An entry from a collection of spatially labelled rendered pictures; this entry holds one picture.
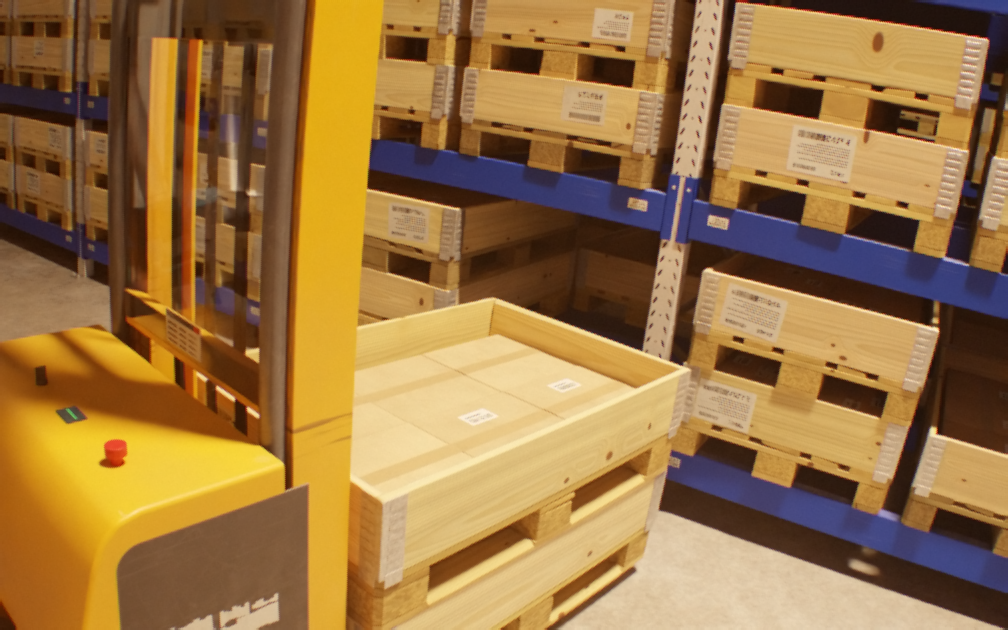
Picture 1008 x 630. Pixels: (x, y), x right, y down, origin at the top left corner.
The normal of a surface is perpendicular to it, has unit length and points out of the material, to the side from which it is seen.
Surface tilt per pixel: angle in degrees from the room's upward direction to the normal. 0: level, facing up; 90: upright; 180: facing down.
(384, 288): 90
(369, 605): 90
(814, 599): 0
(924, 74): 90
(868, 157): 90
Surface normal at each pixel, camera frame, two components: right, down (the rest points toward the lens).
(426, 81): -0.51, 0.21
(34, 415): -0.04, -0.88
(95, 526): -0.38, -0.55
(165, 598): 0.75, 0.29
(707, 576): 0.11, -0.94
